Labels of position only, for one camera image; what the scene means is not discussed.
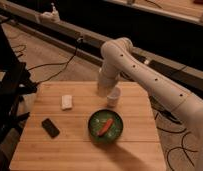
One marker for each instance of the orange carrot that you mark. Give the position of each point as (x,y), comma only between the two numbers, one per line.
(105,127)

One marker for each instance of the translucent plastic cup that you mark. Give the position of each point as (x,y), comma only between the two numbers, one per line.
(113,97)

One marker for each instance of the black chair frame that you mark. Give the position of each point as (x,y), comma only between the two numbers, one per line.
(14,84)

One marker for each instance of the black smartphone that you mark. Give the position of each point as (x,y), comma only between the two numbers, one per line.
(50,128)

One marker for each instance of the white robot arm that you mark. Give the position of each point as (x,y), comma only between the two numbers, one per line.
(178,100)

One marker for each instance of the green round plate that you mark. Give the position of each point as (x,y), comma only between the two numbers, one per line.
(96,122)

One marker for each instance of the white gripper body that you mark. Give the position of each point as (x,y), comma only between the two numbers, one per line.
(105,84)

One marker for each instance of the white object on rail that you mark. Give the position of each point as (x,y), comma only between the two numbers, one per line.
(53,15)

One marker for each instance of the long grey rail beam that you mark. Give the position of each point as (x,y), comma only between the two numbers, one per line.
(176,46)

